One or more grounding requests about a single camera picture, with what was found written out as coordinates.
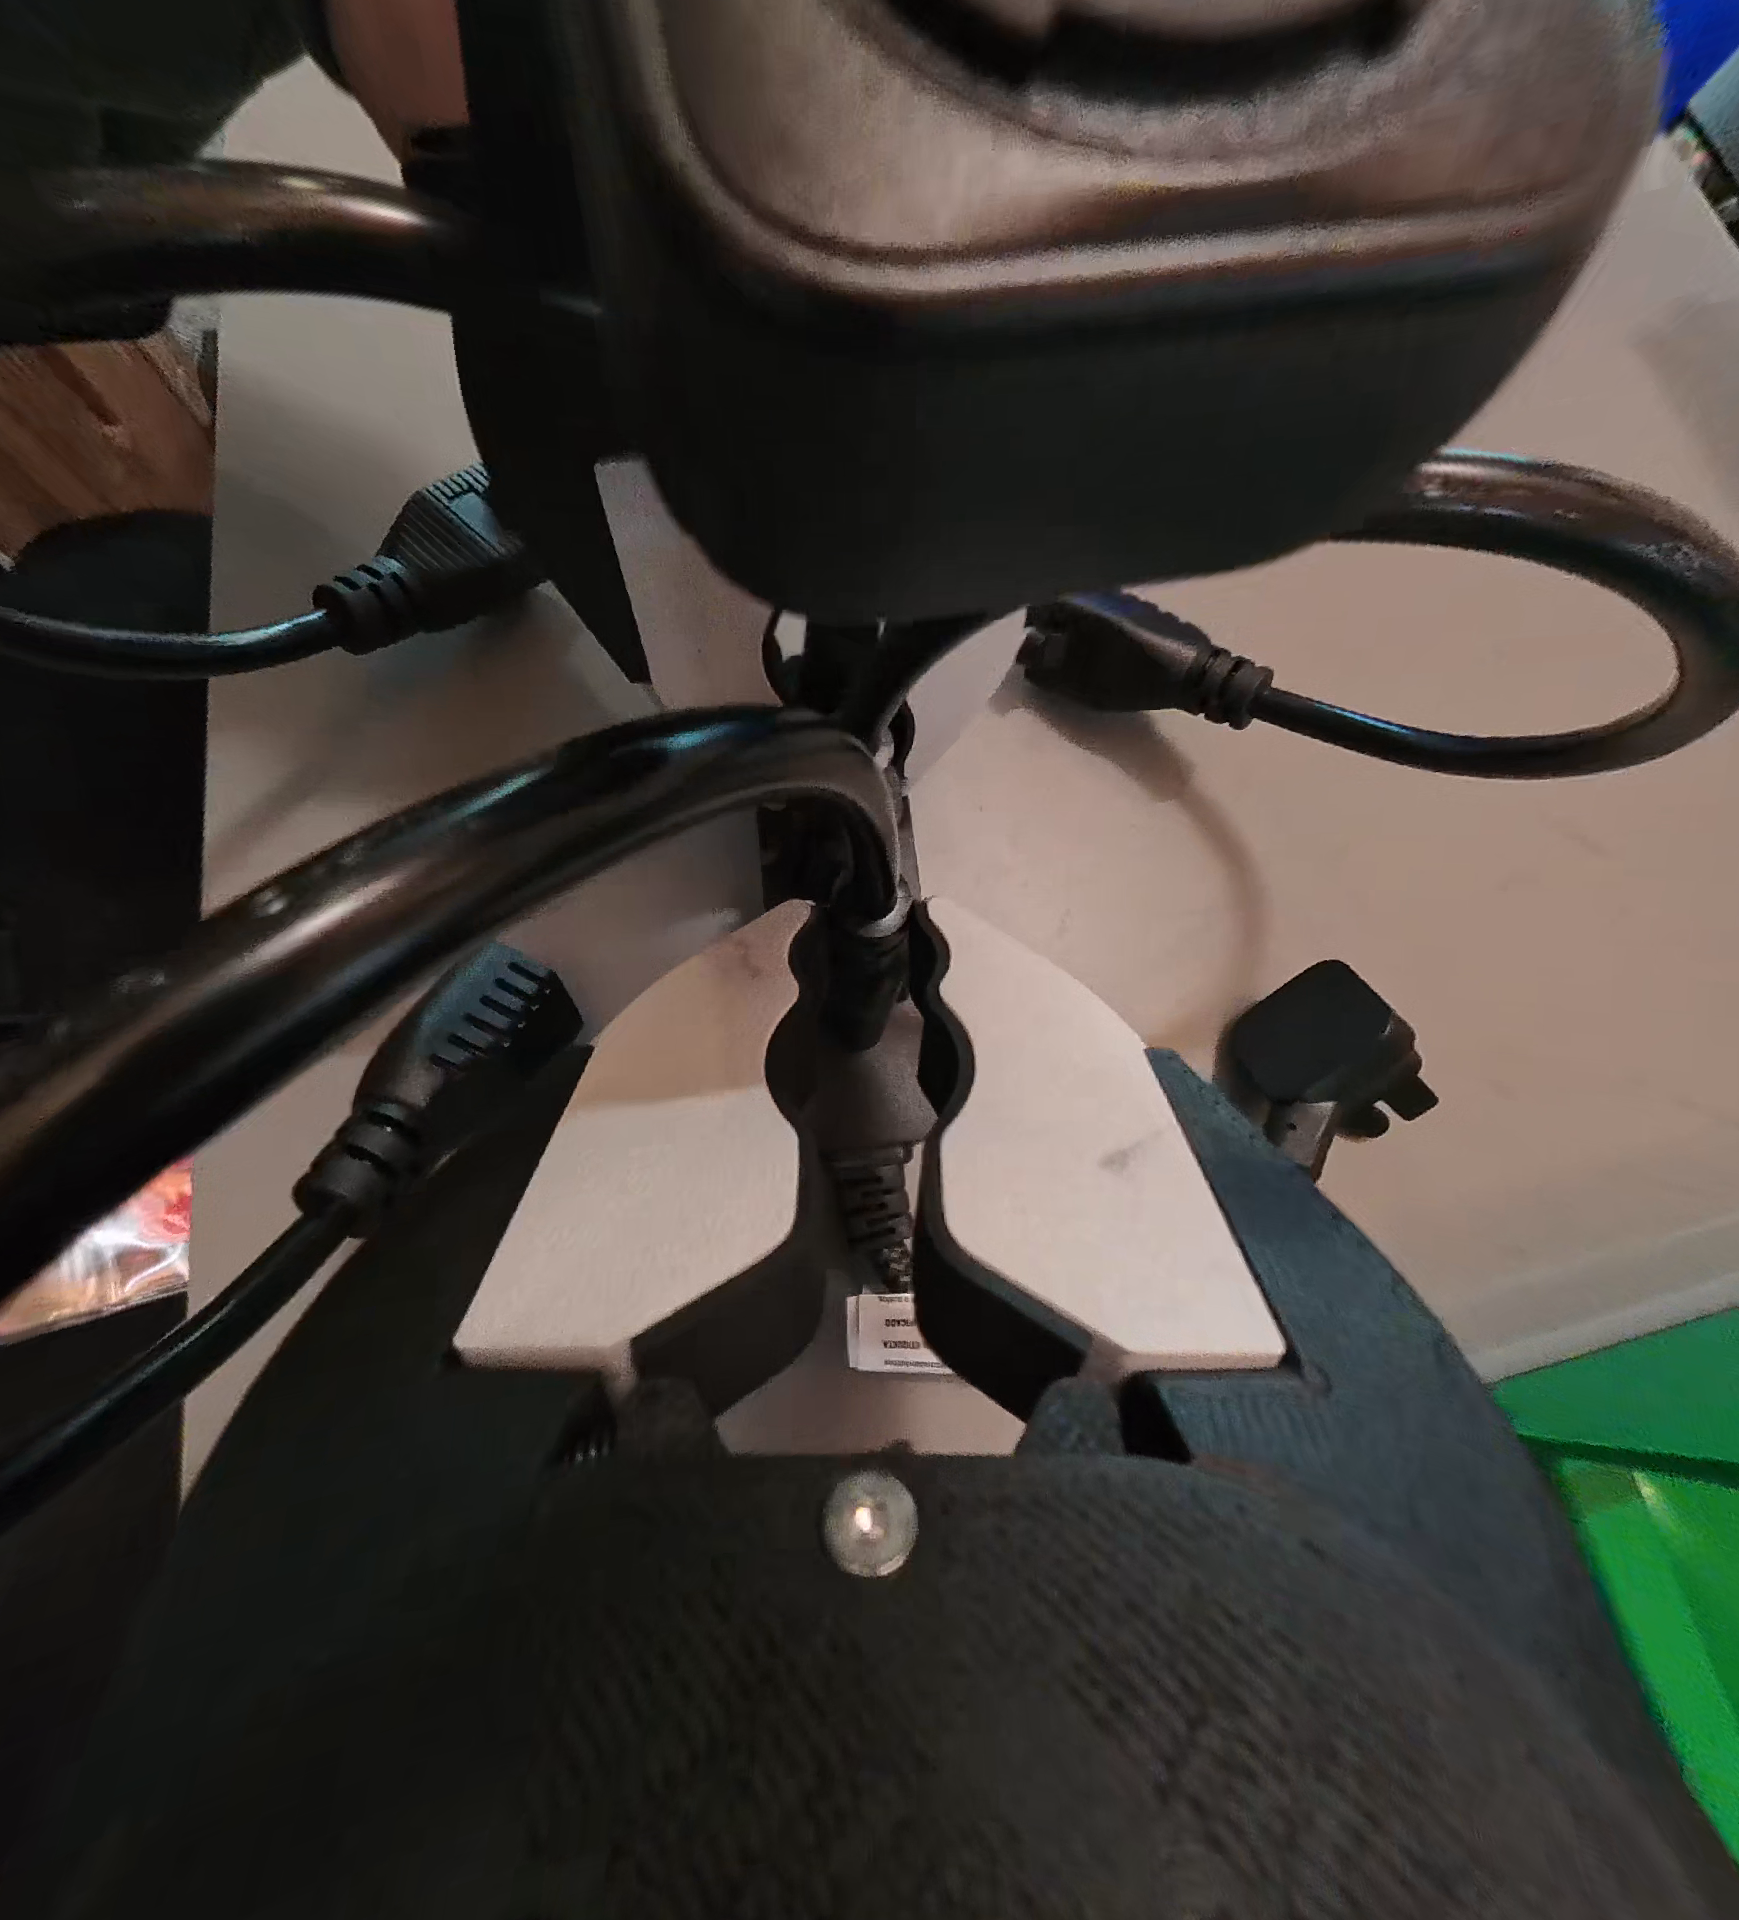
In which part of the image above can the green plastic bin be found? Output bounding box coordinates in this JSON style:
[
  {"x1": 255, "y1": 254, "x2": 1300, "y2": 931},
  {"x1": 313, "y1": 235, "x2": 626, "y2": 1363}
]
[{"x1": 1491, "y1": 1274, "x2": 1739, "y2": 1920}]

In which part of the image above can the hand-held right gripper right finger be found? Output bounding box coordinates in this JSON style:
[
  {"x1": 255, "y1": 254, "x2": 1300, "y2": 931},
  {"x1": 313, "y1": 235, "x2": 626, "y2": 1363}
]
[{"x1": 911, "y1": 897, "x2": 1293, "y2": 1431}]

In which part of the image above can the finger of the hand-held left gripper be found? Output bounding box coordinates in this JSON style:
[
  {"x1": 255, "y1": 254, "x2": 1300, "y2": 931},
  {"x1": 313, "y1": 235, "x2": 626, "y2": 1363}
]
[
  {"x1": 899, "y1": 607, "x2": 1034, "y2": 794},
  {"x1": 592, "y1": 464, "x2": 810, "y2": 726}
]

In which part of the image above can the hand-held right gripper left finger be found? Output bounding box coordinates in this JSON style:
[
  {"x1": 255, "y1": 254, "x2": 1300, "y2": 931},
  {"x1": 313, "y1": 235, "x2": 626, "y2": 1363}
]
[{"x1": 448, "y1": 900, "x2": 828, "y2": 1424}]

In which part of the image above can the red shiny packet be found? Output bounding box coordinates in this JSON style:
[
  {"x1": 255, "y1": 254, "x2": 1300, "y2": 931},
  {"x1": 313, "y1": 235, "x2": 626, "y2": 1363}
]
[{"x1": 0, "y1": 1154, "x2": 196, "y2": 1345}]

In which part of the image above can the black flat plug braided cable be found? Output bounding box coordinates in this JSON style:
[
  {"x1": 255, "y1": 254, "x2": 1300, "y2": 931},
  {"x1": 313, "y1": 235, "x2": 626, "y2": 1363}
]
[{"x1": 1221, "y1": 960, "x2": 1445, "y2": 1186}]

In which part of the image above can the person's left hand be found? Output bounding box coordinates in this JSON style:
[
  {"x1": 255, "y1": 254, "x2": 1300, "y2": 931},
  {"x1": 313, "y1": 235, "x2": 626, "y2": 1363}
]
[{"x1": 317, "y1": 0, "x2": 468, "y2": 164}]

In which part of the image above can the wooden cabinet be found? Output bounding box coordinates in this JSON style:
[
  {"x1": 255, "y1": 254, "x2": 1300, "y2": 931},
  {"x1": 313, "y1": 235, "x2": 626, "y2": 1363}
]
[{"x1": 0, "y1": 337, "x2": 217, "y2": 563}]

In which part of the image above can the person's left forearm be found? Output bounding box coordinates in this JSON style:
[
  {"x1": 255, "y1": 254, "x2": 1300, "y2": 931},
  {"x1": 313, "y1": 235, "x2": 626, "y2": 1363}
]
[{"x1": 0, "y1": 0, "x2": 338, "y2": 354}]

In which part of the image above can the blue plastic bin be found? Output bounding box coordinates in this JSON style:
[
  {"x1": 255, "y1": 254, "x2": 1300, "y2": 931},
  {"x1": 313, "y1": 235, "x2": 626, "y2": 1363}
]
[{"x1": 1657, "y1": 0, "x2": 1739, "y2": 115}]

